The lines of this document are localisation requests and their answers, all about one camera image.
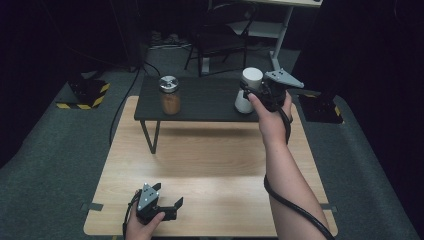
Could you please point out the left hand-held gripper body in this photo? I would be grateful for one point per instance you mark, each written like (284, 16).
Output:
(148, 200)

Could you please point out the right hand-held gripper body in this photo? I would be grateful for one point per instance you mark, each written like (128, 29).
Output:
(278, 83)

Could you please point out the white cylindrical container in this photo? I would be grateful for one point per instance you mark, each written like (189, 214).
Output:
(251, 76)

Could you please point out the black low shelf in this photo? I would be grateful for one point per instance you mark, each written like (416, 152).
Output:
(206, 100)

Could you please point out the glass jar with silver lid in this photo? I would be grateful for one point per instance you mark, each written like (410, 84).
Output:
(170, 100)

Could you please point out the person's left hand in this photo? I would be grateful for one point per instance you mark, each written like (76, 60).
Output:
(140, 230)

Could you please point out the person's right hand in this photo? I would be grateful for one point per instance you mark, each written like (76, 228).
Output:
(273, 126)

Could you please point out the yellow-black striped stand base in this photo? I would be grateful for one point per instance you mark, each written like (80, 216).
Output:
(88, 93)
(321, 110)

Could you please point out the white desk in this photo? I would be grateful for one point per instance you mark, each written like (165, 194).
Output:
(280, 30)

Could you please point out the grey tape strip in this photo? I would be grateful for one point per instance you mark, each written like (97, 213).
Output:
(93, 206)
(330, 208)

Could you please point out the black chair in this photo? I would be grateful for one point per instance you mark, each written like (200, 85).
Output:
(216, 40)

